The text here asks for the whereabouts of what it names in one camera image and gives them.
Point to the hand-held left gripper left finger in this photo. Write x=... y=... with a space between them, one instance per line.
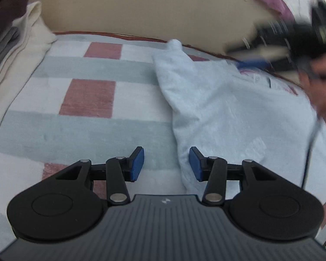
x=137 y=164

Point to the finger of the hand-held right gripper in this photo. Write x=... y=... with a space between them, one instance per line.
x=271 y=31
x=252 y=64

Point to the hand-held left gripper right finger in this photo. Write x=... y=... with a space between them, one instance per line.
x=195 y=165

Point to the light blue fleece garment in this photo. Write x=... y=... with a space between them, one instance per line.
x=233 y=119

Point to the person's right hand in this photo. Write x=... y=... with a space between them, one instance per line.
x=317 y=92

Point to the checked pink grey blanket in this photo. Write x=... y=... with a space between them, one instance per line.
x=84 y=130

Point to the cream folded blanket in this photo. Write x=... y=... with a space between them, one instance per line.
x=24 y=49

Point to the grey folded garment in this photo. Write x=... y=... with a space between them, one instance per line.
x=0 y=51

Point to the dark brown folded garment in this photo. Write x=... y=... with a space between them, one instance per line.
x=5 y=11

